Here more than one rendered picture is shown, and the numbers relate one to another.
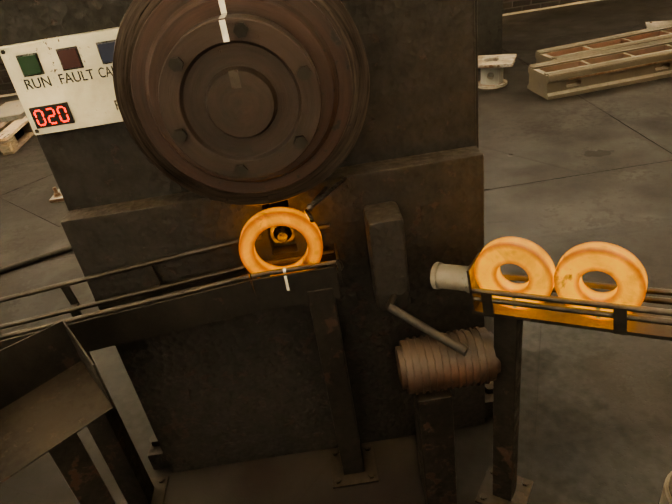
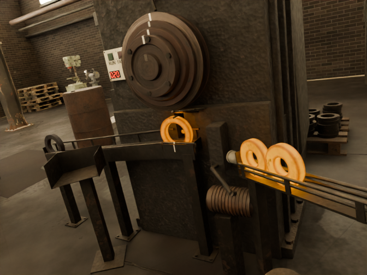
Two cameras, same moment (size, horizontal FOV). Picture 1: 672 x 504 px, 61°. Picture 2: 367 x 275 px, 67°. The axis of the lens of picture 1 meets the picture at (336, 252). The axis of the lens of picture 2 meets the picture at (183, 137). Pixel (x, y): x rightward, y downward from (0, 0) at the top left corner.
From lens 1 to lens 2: 0.70 m
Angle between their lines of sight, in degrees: 32
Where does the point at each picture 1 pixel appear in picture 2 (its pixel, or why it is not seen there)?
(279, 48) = (160, 46)
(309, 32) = (175, 41)
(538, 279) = (260, 160)
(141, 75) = not seen: hidden behind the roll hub
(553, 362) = (343, 245)
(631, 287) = (292, 168)
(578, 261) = (272, 151)
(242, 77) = (148, 57)
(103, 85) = not seen: hidden behind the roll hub
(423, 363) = (215, 195)
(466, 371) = (233, 205)
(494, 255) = (244, 146)
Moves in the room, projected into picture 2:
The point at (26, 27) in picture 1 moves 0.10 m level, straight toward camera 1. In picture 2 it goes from (111, 45) to (105, 44)
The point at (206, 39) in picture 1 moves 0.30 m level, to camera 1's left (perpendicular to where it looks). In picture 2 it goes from (138, 43) to (92, 53)
